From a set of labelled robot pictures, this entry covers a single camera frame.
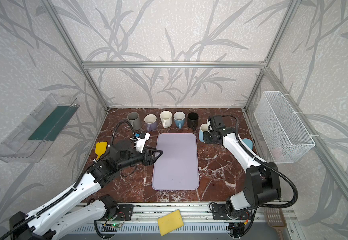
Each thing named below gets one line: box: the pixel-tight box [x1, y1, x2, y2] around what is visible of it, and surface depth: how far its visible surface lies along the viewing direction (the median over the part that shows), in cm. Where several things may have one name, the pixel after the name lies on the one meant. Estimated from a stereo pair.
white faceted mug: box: [159, 110, 172, 129], surface depth 104 cm
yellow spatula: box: [95, 141, 108, 160], surface depth 98 cm
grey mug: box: [127, 112, 142, 131], surface depth 104 cm
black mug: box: [187, 112, 199, 131], surface depth 105 cm
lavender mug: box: [144, 114, 158, 132], surface depth 107 cm
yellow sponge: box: [157, 209, 184, 237], surface depth 71 cm
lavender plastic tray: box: [151, 133, 199, 191], surface depth 88 cm
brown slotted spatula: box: [264, 207, 287, 240], surface depth 73 cm
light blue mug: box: [199, 123, 209, 142], surface depth 91 cm
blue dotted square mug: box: [173, 111, 186, 130], surface depth 105 cm
